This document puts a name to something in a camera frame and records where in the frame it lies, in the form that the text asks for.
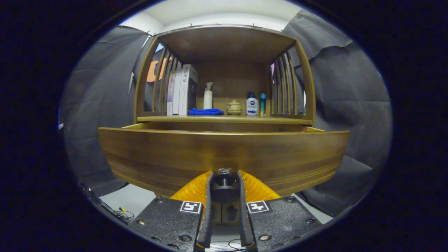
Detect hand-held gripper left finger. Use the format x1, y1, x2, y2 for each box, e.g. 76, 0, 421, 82
128, 170, 215, 252

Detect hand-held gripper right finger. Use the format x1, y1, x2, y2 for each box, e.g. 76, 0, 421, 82
237, 170, 324, 252

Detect black drawer knob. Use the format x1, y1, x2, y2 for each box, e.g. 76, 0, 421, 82
211, 168, 242, 204

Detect brown wooden drawer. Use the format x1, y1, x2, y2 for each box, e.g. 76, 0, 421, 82
98, 121, 350, 197

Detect wooden countertop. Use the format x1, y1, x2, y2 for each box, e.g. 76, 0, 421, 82
137, 114, 313, 125

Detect brown wooden cabinet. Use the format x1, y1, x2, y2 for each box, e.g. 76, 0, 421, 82
134, 24, 316, 226

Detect folded blue cloth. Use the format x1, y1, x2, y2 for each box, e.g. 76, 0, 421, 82
188, 108, 225, 116

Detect beige lidded ceramic cup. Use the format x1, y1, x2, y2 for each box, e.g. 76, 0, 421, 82
226, 100, 242, 115

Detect white lotion bottle blue cap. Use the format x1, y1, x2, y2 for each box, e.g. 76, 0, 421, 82
246, 92, 258, 116

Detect white pump bottle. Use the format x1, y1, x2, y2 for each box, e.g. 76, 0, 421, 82
204, 82, 213, 110

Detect plain white book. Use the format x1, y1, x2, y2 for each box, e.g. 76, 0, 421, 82
172, 69, 183, 115

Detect white book with dark cover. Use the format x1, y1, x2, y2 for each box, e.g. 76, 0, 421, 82
179, 64, 198, 116

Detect purple white book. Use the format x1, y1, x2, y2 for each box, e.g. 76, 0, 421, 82
167, 72, 175, 115

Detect thin black floor cables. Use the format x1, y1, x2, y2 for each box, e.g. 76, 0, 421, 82
117, 207, 245, 252

